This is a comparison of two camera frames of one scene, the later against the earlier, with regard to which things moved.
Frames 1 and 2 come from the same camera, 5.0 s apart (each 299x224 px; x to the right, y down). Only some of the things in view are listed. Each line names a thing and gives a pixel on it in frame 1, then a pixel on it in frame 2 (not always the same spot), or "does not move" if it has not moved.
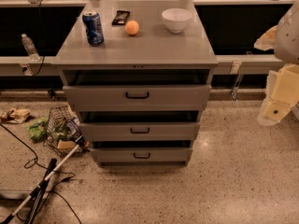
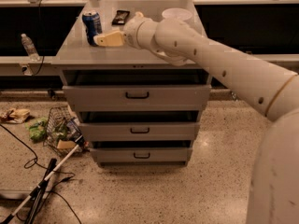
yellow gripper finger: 282,94 → 138,32
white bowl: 177,19 does not move
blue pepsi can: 93,28 does not move
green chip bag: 36,130 does not move
